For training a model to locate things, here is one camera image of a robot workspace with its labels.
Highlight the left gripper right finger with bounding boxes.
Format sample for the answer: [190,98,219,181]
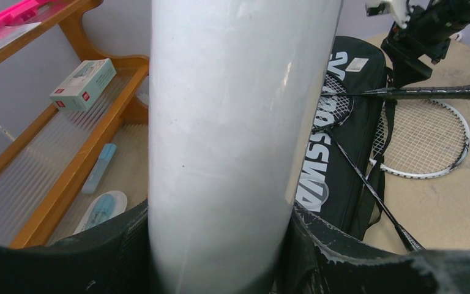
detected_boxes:
[276,203,470,293]

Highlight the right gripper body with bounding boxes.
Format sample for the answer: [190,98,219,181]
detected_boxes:
[381,8,452,88]

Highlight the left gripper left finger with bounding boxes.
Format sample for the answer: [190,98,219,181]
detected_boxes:
[0,201,150,293]

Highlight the black racket bag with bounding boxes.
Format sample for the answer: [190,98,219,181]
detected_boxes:
[296,36,388,240]

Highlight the white shuttlecock tube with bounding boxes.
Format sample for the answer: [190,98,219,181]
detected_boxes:
[148,1,342,293]

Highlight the black badminton racket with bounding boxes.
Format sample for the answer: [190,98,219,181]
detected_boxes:
[320,85,470,100]

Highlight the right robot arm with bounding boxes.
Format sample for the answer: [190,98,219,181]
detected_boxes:
[381,0,470,88]

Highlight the blue toothbrush blister pack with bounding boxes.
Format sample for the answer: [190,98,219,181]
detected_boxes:
[73,190,128,235]

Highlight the pink white small object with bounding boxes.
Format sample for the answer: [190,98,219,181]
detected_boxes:
[450,31,463,42]

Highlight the wooden tiered shelf rack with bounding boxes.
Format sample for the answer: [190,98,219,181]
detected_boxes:
[0,0,151,249]

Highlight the light blue highlighter pen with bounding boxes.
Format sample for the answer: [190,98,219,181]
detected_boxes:
[81,143,117,194]

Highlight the small teal white box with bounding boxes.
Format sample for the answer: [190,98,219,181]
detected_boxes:
[49,58,117,111]

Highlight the pink pen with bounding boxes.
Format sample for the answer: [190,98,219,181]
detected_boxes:
[0,0,52,29]

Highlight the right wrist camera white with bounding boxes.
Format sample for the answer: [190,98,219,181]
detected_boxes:
[365,0,412,29]

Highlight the white frame badminton racket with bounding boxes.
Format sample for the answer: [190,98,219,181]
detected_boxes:
[369,99,470,179]

